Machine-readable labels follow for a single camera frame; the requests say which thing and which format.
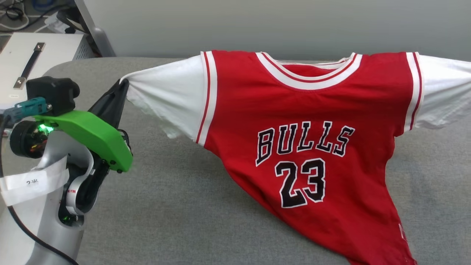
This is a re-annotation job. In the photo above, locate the teal left camera connector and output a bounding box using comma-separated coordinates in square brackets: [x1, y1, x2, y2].
[4, 97, 53, 119]

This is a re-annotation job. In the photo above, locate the white case with black handle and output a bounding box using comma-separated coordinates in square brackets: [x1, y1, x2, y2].
[0, 32, 92, 111]

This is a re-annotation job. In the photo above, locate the white paper label tape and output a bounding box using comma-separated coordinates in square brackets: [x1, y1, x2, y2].
[0, 156, 70, 206]

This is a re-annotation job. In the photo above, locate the black floor stand base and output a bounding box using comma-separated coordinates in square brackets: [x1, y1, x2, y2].
[55, 7, 92, 34]

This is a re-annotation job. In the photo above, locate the red white Bulls jersey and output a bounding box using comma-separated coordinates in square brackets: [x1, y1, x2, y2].
[120, 50, 471, 265]

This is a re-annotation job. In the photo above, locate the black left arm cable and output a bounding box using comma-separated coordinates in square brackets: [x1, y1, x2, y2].
[0, 114, 79, 265]

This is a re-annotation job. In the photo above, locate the black strap cabinet handle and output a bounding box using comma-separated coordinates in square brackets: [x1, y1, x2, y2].
[13, 42, 46, 90]

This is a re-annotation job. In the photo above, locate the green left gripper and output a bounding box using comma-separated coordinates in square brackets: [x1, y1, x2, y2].
[33, 78, 134, 173]

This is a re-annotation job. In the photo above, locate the blue cable bundle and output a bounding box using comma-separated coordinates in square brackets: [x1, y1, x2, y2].
[31, 0, 56, 11]

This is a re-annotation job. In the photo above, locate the grey partition support leg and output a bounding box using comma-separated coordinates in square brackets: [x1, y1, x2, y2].
[74, 0, 116, 57]

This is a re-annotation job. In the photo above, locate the white partition board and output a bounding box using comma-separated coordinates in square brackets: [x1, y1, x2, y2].
[83, 0, 471, 61]

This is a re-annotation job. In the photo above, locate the white floor cable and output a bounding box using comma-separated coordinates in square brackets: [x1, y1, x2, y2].
[0, 17, 30, 32]

